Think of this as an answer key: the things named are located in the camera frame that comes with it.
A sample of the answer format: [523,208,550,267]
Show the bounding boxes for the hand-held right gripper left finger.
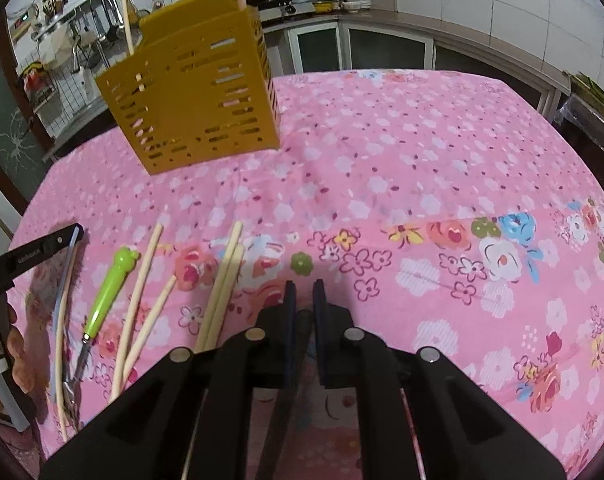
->
[39,280,300,480]

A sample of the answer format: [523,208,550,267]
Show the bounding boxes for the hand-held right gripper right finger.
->
[313,279,568,480]

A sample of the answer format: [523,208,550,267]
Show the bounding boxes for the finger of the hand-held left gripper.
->
[0,223,85,294]

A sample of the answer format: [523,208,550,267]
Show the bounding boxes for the utensils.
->
[54,255,78,443]

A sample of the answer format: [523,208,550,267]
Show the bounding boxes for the green handled peeler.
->
[62,247,142,421]

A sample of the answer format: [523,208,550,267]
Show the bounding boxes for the yellow slotted utensil holder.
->
[94,0,283,176]

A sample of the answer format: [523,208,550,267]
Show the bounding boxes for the person's left hand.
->
[6,304,50,403]

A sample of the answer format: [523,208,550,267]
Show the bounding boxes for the pink floral tablecloth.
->
[19,69,604,480]

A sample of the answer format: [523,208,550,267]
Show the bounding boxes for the white kitchen cabinet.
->
[262,10,573,126]

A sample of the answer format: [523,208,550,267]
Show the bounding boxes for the steel gas stove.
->
[257,1,317,23]

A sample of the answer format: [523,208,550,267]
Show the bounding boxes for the cluttered side table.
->
[552,72,604,161]

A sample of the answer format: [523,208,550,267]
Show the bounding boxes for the white wire dish rack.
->
[17,55,108,141]

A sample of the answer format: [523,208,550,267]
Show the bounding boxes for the steel utensil wall shelf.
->
[7,0,148,76]

